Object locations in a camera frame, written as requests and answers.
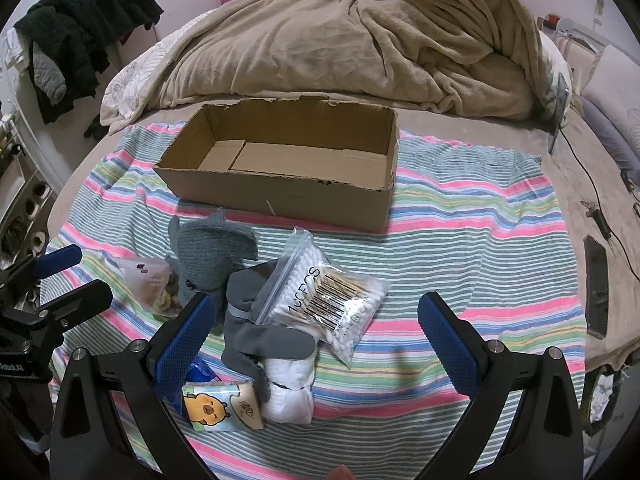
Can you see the clear snack bag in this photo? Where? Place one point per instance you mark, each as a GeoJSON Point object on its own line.
{"type": "Point", "coordinates": [153, 284]}

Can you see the beige crumpled duvet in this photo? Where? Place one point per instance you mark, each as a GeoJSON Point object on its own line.
{"type": "Point", "coordinates": [471, 58]}

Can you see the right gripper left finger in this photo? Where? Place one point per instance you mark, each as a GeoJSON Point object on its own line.
{"type": "Point", "coordinates": [88, 440]}

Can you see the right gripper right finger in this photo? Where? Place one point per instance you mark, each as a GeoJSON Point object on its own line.
{"type": "Point", "coordinates": [544, 440]}

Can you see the white floral cushion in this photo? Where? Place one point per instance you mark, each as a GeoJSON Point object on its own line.
{"type": "Point", "coordinates": [613, 87]}

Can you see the black phone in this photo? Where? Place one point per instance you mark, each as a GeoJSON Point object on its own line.
{"type": "Point", "coordinates": [596, 288]}

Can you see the open cardboard box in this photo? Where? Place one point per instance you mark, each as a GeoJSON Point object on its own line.
{"type": "Point", "coordinates": [310, 159]}

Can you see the grey striped pillow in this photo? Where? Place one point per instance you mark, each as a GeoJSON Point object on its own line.
{"type": "Point", "coordinates": [612, 140]}

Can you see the cotton swabs zip bag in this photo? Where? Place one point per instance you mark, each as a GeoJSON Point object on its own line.
{"type": "Point", "coordinates": [306, 291]}

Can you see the striped colourful towel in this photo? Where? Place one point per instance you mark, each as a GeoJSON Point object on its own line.
{"type": "Point", "coordinates": [480, 226]}

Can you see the blue tissue pack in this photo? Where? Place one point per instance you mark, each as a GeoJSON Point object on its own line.
{"type": "Point", "coordinates": [198, 371]}

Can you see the white floral bedsheet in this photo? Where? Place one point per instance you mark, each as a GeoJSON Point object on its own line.
{"type": "Point", "coordinates": [122, 94]}

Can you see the grey knitted sock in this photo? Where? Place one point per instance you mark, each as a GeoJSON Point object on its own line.
{"type": "Point", "coordinates": [206, 252]}

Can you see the capybara tissue pack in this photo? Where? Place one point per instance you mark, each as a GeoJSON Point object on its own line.
{"type": "Point", "coordinates": [221, 406]}

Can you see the black clothes pile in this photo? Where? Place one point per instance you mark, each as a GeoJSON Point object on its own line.
{"type": "Point", "coordinates": [67, 41]}

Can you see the white socks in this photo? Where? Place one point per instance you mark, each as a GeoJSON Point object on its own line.
{"type": "Point", "coordinates": [291, 399]}

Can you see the dark grey sock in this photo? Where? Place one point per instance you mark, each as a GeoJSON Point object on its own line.
{"type": "Point", "coordinates": [245, 341]}

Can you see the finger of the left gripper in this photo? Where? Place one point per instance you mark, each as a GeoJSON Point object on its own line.
{"type": "Point", "coordinates": [25, 273]}
{"type": "Point", "coordinates": [65, 312]}

